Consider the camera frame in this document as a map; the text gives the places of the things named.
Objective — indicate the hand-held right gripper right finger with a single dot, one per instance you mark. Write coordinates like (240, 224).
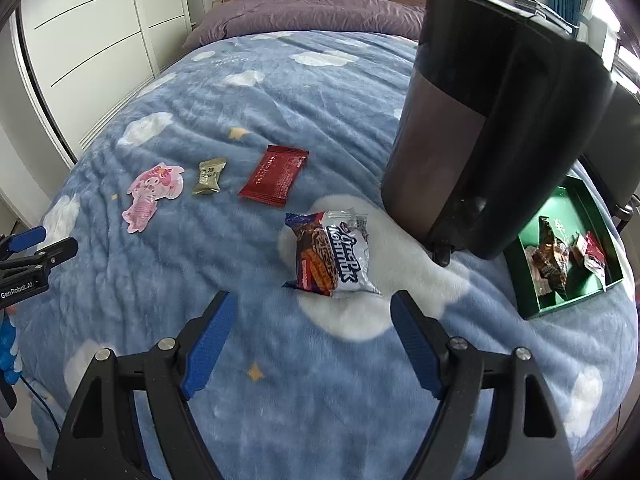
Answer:
(417, 345)

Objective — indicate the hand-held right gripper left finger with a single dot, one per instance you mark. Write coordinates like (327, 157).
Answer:
(210, 345)

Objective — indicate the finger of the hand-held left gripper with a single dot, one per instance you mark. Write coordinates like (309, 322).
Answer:
(27, 238)
(55, 252)

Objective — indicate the pink character snack packet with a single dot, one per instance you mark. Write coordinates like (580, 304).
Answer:
(150, 190)

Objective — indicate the blue and silver biscuit packet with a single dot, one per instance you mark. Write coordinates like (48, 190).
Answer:
(335, 255)

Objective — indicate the pink striped candy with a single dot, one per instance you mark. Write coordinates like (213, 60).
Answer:
(537, 282)

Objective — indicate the brown snack packet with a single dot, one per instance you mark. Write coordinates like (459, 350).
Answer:
(550, 255)

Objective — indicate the small green candy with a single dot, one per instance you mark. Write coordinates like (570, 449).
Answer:
(209, 177)

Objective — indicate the dark red snack packet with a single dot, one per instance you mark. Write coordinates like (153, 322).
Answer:
(272, 175)

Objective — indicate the red and white sausage packet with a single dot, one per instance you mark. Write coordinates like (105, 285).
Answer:
(595, 255)

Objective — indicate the green tray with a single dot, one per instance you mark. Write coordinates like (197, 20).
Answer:
(562, 205)

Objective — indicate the person's left hand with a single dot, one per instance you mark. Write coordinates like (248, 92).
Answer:
(6, 345)

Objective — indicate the white wardrobe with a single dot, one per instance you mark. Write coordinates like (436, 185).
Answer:
(100, 35)

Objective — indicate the black and brown electric kettle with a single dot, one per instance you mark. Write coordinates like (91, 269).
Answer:
(475, 110)

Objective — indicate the dark grey chair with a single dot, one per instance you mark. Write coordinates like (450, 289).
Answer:
(615, 135)

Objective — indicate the purple pillow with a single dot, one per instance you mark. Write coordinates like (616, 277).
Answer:
(300, 12)

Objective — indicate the grey printer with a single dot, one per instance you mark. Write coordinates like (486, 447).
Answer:
(530, 4)

